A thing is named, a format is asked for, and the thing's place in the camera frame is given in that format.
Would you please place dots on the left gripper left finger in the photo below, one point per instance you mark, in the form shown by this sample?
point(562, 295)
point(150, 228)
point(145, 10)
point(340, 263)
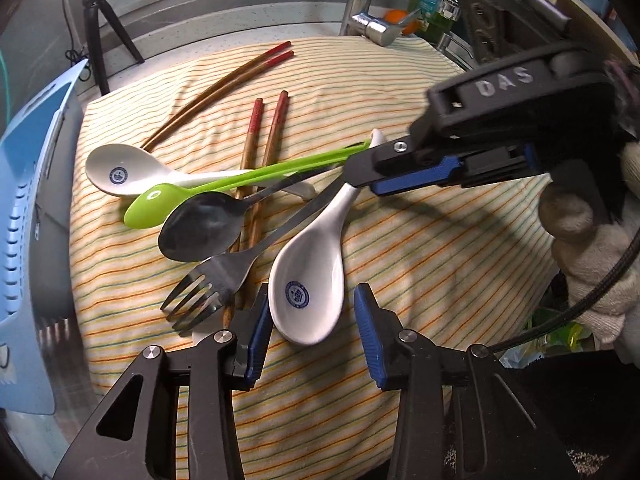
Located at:
point(252, 329)

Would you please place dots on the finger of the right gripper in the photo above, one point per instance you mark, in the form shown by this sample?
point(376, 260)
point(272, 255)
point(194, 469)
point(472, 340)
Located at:
point(392, 167)

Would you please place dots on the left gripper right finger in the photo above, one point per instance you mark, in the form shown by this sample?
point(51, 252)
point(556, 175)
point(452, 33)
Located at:
point(378, 330)

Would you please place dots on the dark metal fork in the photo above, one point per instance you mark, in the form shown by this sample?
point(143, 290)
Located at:
point(213, 283)

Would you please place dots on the white ceramic spoon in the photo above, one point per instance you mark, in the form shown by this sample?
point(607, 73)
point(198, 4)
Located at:
point(125, 171)
point(306, 288)

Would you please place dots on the dark metal spoon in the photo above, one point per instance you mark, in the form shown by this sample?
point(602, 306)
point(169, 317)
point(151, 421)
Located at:
point(209, 223)

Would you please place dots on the green plastic spoon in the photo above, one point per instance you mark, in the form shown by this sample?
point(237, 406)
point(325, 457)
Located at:
point(153, 206)

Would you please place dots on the right white gloved hand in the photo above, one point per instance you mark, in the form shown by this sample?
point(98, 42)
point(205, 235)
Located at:
point(585, 250)

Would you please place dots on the striped yellow cloth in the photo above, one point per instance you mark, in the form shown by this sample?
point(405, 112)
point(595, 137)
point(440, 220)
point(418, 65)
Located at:
point(458, 266)

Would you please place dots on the red-tipped chopstick middle right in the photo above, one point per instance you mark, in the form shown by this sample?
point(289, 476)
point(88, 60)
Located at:
point(270, 156)

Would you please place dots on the red-tipped chopstick middle left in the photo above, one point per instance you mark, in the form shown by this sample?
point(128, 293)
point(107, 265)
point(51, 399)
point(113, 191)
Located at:
point(247, 162)

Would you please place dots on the orange fruit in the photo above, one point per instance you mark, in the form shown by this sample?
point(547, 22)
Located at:
point(395, 17)

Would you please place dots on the chrome faucet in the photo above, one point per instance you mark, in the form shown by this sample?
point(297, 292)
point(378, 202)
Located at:
point(357, 21)

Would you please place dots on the red-tipped chopstick upper pair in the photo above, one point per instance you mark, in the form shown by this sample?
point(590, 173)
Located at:
point(215, 87)

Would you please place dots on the blue plastic drain basket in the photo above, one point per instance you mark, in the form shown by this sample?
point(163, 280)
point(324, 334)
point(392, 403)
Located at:
point(38, 153)

